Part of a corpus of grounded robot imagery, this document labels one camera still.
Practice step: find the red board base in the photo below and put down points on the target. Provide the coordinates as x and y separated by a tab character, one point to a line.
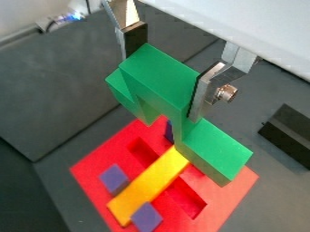
193	205

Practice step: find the purple block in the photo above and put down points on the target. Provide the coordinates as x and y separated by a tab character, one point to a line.
113	179
145	218

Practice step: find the green stepped block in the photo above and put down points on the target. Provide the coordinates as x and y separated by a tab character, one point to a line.
152	85

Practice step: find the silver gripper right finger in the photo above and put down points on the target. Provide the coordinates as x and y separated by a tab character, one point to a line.
212	86

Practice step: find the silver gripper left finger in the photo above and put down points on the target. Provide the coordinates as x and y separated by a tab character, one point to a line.
129	28

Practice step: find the blue block left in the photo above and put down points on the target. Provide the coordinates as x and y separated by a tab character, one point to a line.
168	133

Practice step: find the yellow block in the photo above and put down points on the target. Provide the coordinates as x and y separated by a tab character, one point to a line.
147	185

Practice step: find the purple block rear left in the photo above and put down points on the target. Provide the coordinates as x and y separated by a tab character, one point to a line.
145	218

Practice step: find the purple block rear right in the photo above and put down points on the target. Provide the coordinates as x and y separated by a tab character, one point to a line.
113	179

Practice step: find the black angle fixture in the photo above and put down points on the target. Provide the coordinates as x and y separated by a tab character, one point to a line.
287	131

